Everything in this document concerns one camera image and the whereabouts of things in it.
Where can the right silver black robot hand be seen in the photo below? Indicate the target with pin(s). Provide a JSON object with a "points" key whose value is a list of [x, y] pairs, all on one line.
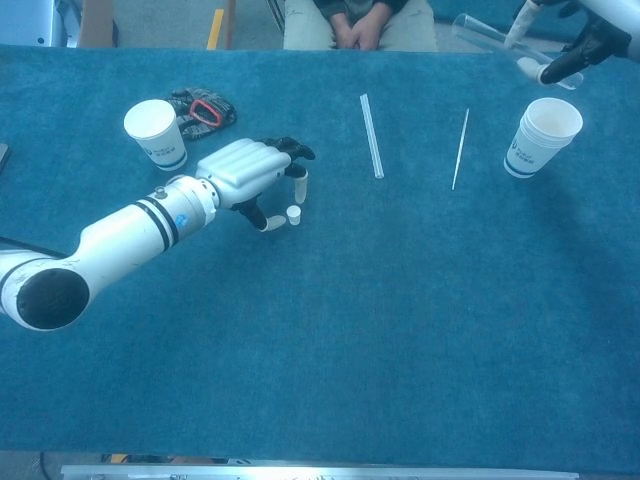
{"points": [[605, 35]]}

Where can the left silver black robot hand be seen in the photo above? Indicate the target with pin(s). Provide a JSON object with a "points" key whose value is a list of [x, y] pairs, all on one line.
{"points": [[240, 167]]}

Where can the white rubber stopper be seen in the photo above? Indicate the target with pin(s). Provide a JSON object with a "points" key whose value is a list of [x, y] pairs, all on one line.
{"points": [[294, 216]]}

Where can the clear glass test tube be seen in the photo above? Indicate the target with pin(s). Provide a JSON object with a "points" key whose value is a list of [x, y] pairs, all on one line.
{"points": [[480, 30]]}

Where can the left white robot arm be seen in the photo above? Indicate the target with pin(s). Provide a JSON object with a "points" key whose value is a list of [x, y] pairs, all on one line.
{"points": [[125, 230]]}

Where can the clear glass rod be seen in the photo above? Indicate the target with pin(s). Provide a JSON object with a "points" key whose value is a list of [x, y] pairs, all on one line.
{"points": [[373, 135]]}

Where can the single white paper cup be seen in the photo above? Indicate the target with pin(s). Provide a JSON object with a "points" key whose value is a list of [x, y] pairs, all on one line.
{"points": [[160, 145]]}

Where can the right white paper cup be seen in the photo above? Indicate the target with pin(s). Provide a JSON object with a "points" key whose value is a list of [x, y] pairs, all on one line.
{"points": [[535, 145]]}

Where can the yellow tape strip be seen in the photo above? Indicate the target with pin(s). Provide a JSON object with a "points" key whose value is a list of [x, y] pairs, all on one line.
{"points": [[215, 30]]}

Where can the seated person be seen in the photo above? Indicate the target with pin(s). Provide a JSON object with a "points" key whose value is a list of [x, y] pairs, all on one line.
{"points": [[300, 30]]}

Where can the teal covered background table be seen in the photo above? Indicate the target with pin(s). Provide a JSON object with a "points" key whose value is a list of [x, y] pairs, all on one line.
{"points": [[445, 7]]}

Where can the teal table cloth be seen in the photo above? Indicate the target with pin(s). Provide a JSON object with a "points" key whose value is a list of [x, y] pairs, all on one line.
{"points": [[320, 325]]}

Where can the brown cardboard panel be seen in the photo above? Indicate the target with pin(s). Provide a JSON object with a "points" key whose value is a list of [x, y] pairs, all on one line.
{"points": [[97, 25]]}

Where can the silver metal frame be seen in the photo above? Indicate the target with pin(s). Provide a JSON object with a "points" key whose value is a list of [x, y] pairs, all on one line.
{"points": [[30, 20]]}

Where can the aluminium frame rail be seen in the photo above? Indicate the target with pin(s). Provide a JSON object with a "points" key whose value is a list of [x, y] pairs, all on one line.
{"points": [[320, 472]]}

